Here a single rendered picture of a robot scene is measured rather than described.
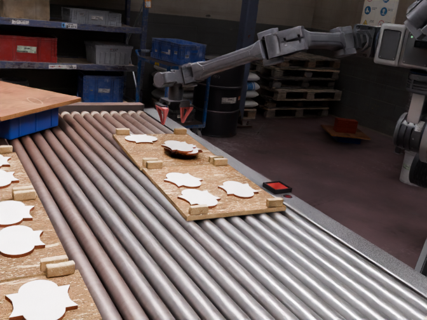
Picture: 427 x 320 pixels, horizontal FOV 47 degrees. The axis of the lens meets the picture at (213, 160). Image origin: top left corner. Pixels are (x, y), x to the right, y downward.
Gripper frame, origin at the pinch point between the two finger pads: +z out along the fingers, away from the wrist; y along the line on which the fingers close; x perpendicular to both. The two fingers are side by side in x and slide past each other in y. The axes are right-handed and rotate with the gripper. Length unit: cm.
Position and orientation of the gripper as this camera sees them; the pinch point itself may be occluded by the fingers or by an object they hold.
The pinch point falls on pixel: (173, 121)
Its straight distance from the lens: 196.0
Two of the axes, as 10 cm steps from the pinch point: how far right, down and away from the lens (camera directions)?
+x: -6.4, -3.2, 7.0
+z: -1.2, 9.4, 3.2
